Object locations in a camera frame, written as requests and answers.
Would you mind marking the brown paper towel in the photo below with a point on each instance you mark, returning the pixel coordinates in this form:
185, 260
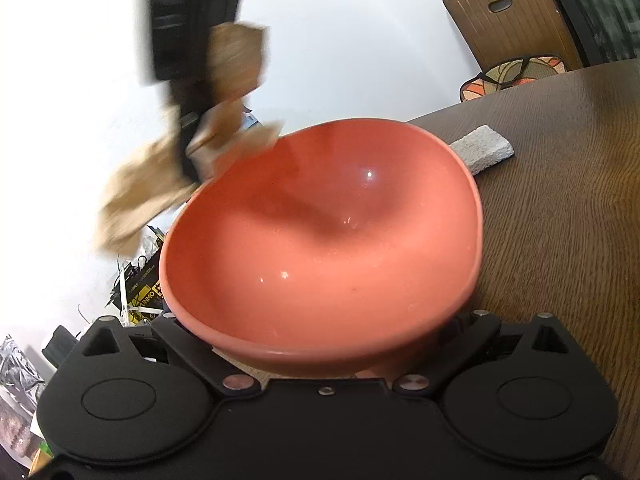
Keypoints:
145, 190

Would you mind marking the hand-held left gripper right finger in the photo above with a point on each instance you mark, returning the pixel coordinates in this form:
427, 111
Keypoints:
467, 345

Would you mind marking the silver foil bag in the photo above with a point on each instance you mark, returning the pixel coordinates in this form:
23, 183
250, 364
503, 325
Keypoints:
17, 365

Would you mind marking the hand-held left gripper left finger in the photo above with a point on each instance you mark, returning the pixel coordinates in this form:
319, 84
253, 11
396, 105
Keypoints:
200, 355

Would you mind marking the patterned seat cushion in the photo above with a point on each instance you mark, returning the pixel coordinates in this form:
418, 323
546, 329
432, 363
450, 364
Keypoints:
510, 75

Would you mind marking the yellow and black package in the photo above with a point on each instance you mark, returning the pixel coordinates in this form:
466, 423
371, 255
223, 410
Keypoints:
142, 292

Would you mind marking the orange bowl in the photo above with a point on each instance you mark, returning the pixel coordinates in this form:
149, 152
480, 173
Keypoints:
320, 240

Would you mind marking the wooden chair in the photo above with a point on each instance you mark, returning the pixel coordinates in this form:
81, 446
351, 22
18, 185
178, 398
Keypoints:
510, 25

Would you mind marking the white sponge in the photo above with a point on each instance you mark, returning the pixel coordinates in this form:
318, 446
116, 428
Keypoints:
482, 150

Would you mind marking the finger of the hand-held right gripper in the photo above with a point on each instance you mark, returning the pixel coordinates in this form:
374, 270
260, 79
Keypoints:
192, 130

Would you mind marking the dark furniture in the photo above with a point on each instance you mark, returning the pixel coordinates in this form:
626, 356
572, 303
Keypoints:
600, 5

